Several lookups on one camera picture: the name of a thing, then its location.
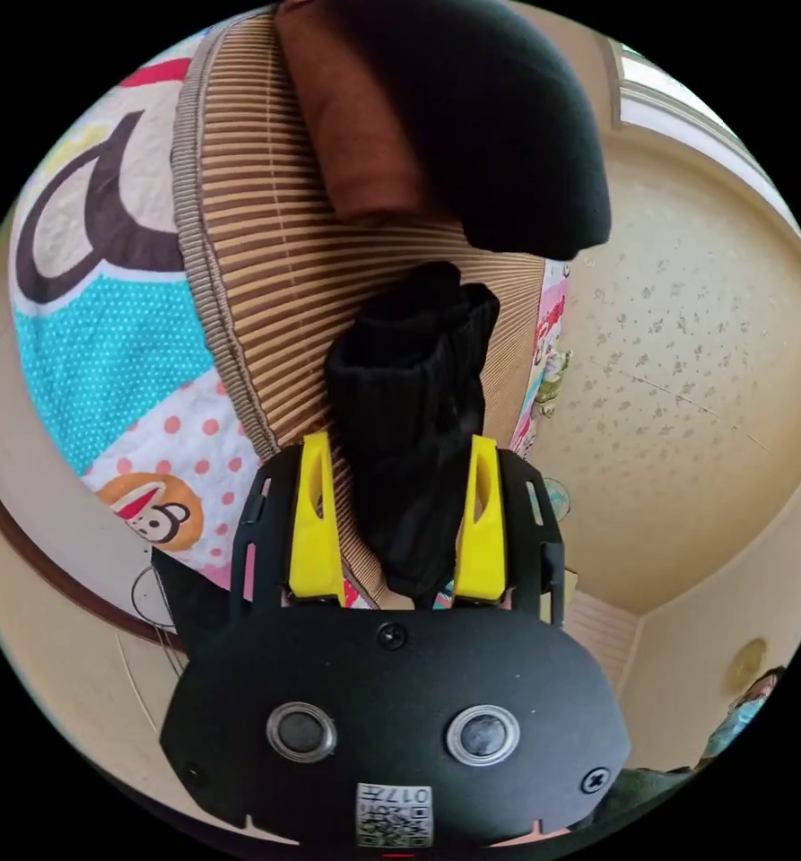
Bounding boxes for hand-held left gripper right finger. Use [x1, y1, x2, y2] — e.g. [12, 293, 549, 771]
[451, 434, 509, 604]

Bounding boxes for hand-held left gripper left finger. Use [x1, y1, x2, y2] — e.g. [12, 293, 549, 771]
[288, 431, 347, 604]

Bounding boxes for window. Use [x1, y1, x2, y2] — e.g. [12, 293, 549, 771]
[608, 37, 754, 162]

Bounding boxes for black pants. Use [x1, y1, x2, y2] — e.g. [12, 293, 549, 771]
[325, 260, 502, 601]

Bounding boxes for person's body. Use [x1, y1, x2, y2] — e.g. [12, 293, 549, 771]
[571, 664, 788, 835]

